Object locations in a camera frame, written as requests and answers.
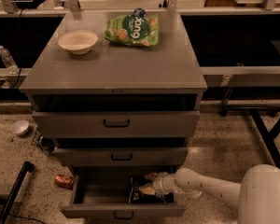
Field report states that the grey middle drawer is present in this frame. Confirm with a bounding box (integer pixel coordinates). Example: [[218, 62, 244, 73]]
[[54, 147, 188, 167]]

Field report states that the black floor pole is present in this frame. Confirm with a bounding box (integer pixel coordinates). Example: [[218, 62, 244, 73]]
[[0, 161, 35, 224]]

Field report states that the black table stand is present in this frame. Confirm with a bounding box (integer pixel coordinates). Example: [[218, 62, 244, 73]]
[[220, 87, 280, 169]]

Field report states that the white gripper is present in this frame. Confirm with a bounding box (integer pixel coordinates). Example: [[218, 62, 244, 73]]
[[139, 172, 177, 196]]

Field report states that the orange crushed can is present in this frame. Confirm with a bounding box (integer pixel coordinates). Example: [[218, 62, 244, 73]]
[[54, 175, 74, 189]]

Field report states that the grey top drawer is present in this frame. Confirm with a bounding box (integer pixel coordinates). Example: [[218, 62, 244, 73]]
[[33, 111, 200, 138]]

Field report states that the small blue object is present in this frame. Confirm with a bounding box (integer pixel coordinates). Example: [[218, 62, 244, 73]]
[[132, 7, 147, 18]]

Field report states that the beige paper bowl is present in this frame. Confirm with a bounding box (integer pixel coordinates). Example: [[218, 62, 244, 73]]
[[58, 30, 98, 55]]

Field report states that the green snack bag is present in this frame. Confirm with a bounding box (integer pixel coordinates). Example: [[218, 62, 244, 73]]
[[105, 14, 159, 47]]

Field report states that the grey bottom drawer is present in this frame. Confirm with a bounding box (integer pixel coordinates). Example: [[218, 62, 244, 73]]
[[60, 166, 186, 219]]

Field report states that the black wire basket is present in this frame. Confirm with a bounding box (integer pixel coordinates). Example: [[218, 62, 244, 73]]
[[31, 129, 55, 157]]

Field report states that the small white bowl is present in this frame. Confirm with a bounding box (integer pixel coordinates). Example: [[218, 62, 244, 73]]
[[11, 120, 30, 135]]

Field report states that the grey drawer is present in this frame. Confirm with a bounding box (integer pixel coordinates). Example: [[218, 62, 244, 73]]
[[54, 147, 188, 167], [60, 166, 186, 219], [33, 111, 200, 138]]

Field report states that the clear plastic water bottle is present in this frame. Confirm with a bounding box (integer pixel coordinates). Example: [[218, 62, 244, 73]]
[[0, 46, 19, 75]]

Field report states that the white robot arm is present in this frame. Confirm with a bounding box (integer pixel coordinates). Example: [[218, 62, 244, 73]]
[[140, 164, 280, 224]]

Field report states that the dark blue chip bag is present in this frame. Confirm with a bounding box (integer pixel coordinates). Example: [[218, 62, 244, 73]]
[[129, 176, 174, 203]]

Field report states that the grey drawer cabinet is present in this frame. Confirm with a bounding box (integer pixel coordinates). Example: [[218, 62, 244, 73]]
[[19, 10, 208, 173]]

